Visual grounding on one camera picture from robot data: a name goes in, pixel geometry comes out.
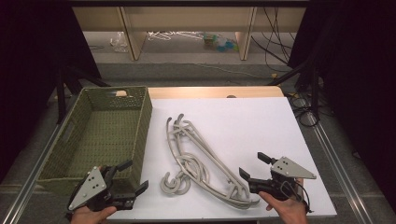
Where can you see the aluminium rail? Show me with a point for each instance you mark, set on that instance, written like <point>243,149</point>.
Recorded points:
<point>28,183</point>
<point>337,168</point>

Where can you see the person's right hand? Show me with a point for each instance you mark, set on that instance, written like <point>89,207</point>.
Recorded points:
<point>291,211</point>

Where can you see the beige wooden shelf unit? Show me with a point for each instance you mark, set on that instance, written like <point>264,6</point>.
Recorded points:
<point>186,18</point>

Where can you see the green woven basket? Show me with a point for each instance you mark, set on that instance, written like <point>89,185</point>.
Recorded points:
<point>106,137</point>

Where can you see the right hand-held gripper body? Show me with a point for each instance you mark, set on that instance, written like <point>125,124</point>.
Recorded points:
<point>289,169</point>

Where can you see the colourful plastic toys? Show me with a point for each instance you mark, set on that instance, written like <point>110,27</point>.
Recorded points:
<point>221,43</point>

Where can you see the person's left hand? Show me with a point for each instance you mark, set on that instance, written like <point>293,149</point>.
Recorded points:
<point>90,217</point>

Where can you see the black metal stand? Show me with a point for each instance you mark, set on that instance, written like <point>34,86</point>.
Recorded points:
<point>60,93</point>
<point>314,90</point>

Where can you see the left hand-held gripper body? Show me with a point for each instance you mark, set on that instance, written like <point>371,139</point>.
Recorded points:
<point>90,186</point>

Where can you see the clear plastic bag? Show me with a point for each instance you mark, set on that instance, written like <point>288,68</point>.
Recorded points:
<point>119,42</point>

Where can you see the black curtain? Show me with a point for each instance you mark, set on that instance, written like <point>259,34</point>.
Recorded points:
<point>34,62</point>
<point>358,77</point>

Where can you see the white table sheet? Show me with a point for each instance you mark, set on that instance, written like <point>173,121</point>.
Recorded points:
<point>243,130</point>

